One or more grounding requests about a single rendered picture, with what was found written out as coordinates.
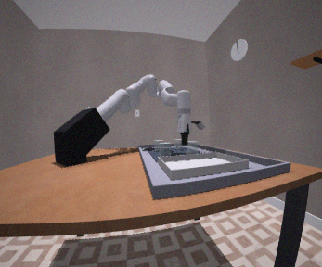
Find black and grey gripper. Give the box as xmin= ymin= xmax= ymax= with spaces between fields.
xmin=177 ymin=113 xmax=191 ymax=145

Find clear glass jar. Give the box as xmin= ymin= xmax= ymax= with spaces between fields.
xmin=187 ymin=141 xmax=199 ymax=154
xmin=154 ymin=140 xmax=164 ymax=152
xmin=159 ymin=143 xmax=171 ymax=157
xmin=174 ymin=139 xmax=184 ymax=150

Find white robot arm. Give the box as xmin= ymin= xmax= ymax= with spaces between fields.
xmin=97 ymin=75 xmax=191 ymax=122

